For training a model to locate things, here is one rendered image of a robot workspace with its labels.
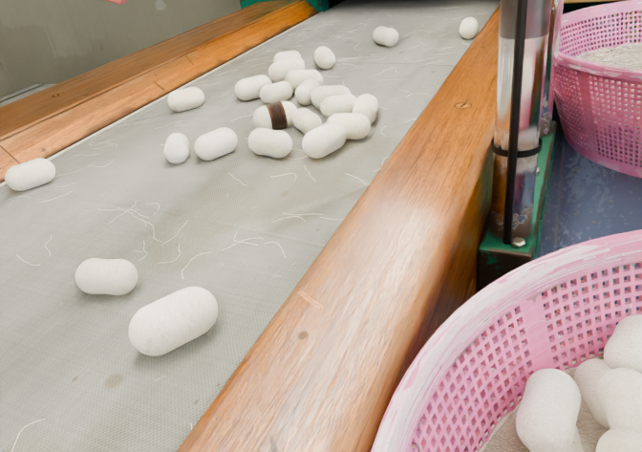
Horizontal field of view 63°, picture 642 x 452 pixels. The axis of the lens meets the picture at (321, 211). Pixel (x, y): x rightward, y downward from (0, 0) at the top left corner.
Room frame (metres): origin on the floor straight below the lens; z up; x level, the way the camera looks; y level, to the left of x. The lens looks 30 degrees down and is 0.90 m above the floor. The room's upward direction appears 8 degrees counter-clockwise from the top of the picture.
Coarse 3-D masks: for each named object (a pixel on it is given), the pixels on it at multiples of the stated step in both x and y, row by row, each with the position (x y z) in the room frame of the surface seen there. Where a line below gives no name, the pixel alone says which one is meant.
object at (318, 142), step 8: (320, 128) 0.35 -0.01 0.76; (328, 128) 0.35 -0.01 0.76; (336, 128) 0.35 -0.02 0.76; (344, 128) 0.35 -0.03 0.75; (312, 136) 0.34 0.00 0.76; (320, 136) 0.34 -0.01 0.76; (328, 136) 0.34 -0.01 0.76; (336, 136) 0.34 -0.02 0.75; (344, 136) 0.35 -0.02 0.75; (304, 144) 0.34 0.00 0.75; (312, 144) 0.33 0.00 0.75; (320, 144) 0.33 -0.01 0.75; (328, 144) 0.34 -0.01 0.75; (336, 144) 0.34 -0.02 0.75; (312, 152) 0.33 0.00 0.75; (320, 152) 0.33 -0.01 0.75; (328, 152) 0.34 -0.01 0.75
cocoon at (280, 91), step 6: (270, 84) 0.48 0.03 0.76; (276, 84) 0.48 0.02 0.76; (282, 84) 0.48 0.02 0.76; (288, 84) 0.48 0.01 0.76; (264, 90) 0.47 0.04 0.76; (270, 90) 0.47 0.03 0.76; (276, 90) 0.47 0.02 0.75; (282, 90) 0.48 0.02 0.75; (288, 90) 0.48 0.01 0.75; (264, 96) 0.47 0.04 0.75; (270, 96) 0.47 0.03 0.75; (276, 96) 0.47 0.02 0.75; (282, 96) 0.48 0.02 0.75; (288, 96) 0.48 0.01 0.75; (270, 102) 0.47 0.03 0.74
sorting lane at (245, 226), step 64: (256, 64) 0.64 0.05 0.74; (384, 64) 0.56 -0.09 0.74; (448, 64) 0.52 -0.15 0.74; (128, 128) 0.47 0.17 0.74; (192, 128) 0.44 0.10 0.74; (384, 128) 0.38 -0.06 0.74; (0, 192) 0.37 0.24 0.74; (64, 192) 0.35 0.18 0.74; (128, 192) 0.33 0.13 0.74; (192, 192) 0.32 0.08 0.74; (256, 192) 0.30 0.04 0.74; (320, 192) 0.29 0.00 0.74; (0, 256) 0.27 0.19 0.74; (64, 256) 0.26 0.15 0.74; (128, 256) 0.25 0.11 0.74; (192, 256) 0.24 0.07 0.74; (256, 256) 0.23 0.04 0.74; (0, 320) 0.21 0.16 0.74; (64, 320) 0.20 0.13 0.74; (128, 320) 0.19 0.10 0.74; (256, 320) 0.18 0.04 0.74; (0, 384) 0.16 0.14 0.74; (64, 384) 0.16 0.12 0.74; (128, 384) 0.15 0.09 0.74; (192, 384) 0.15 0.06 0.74; (0, 448) 0.13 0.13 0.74; (64, 448) 0.13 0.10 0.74; (128, 448) 0.12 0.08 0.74
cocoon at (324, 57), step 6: (318, 48) 0.58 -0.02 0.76; (324, 48) 0.58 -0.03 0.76; (318, 54) 0.57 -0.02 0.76; (324, 54) 0.56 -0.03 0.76; (330, 54) 0.56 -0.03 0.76; (318, 60) 0.56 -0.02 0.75; (324, 60) 0.56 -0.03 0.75; (330, 60) 0.56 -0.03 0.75; (324, 66) 0.56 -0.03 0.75; (330, 66) 0.56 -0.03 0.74
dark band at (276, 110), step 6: (276, 102) 0.41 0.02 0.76; (270, 108) 0.41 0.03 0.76; (276, 108) 0.41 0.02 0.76; (282, 108) 0.41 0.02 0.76; (270, 114) 0.40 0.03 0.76; (276, 114) 0.40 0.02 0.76; (282, 114) 0.40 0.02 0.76; (276, 120) 0.40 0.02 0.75; (282, 120) 0.40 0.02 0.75; (276, 126) 0.40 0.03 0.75; (282, 126) 0.40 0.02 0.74
